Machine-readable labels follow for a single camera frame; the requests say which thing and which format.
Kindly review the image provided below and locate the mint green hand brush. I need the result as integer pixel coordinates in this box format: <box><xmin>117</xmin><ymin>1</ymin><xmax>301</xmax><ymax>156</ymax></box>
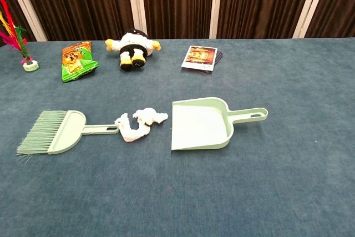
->
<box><xmin>16</xmin><ymin>109</ymin><xmax>119</xmax><ymax>157</ymax></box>

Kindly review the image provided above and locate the green orange snack bag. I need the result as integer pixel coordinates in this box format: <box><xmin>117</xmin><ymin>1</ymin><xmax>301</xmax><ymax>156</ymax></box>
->
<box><xmin>60</xmin><ymin>41</ymin><xmax>100</xmax><ymax>83</ymax></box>

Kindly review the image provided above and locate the black white plush toy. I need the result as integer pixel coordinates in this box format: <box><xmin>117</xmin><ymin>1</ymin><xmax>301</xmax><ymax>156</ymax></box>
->
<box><xmin>104</xmin><ymin>28</ymin><xmax>162</xmax><ymax>72</ymax></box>

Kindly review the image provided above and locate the long white paper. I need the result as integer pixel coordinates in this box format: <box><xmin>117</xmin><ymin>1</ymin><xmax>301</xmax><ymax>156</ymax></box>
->
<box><xmin>114</xmin><ymin>113</ymin><xmax>152</xmax><ymax>143</ymax></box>

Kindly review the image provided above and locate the blue felt table cover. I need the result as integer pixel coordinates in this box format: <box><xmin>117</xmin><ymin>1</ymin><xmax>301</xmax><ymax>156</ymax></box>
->
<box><xmin>0</xmin><ymin>37</ymin><xmax>355</xmax><ymax>237</ymax></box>

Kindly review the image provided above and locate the dark photo card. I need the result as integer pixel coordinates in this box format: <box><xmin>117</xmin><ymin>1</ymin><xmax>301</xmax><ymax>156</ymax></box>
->
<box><xmin>204</xmin><ymin>51</ymin><xmax>224</xmax><ymax>74</ymax></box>

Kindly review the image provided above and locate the mint green dustpan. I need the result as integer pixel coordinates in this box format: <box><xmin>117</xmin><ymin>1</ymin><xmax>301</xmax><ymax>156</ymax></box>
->
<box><xmin>170</xmin><ymin>97</ymin><xmax>269</xmax><ymax>151</ymax></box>

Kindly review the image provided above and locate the colourful feather shuttlecock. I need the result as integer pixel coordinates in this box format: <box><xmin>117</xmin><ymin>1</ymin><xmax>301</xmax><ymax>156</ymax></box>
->
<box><xmin>0</xmin><ymin>0</ymin><xmax>40</xmax><ymax>72</ymax></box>

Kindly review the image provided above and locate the white bordered photo card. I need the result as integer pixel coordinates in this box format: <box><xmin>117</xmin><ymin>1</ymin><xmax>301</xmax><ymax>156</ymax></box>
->
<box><xmin>181</xmin><ymin>45</ymin><xmax>218</xmax><ymax>72</ymax></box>

